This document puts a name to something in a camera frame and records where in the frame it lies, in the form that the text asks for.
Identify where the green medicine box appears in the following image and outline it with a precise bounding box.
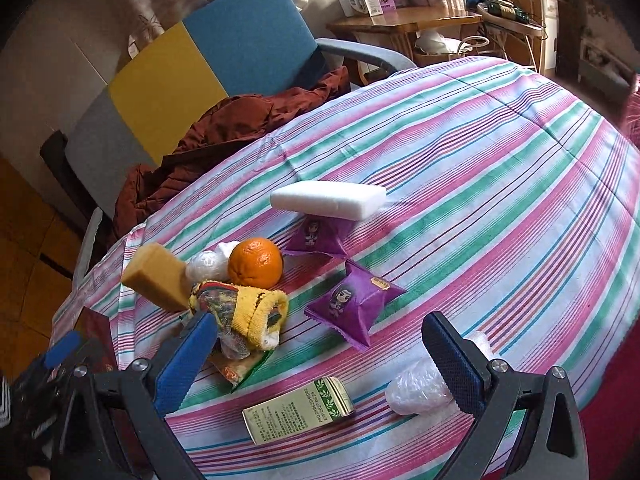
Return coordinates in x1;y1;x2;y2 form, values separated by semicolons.
242;376;355;445

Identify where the white foam block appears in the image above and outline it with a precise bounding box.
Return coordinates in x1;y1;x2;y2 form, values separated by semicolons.
270;180;386;221

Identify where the orange tangerine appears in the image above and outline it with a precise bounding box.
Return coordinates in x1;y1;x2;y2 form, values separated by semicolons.
228;237;283;288

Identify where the wooden desk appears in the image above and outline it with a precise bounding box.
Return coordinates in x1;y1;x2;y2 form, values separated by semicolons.
326;6;482;60

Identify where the yellow sponge block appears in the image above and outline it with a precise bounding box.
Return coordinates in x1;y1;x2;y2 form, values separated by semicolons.
120;243;192;312

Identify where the yellow patterned sock roll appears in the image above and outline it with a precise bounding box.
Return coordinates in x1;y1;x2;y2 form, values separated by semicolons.
190;281;288;361

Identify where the white plastic bag ball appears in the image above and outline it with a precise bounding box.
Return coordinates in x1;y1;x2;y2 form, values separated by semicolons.
385;332;486;417

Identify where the yellow green snack packet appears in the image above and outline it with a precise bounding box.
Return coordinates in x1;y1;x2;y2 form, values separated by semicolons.
208;350;272;391

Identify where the blue yellow grey armchair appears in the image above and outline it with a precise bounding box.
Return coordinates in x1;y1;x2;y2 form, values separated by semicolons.
40;0;414;284

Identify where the purple snack pouch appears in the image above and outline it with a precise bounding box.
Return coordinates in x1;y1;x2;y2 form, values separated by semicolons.
283;214;355;259
304;260;406;351

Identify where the dark red jacket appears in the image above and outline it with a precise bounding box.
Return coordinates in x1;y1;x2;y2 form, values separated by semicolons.
111;66;350;242

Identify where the striped bed sheet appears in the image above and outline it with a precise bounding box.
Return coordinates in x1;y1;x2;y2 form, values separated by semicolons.
52;58;639;479

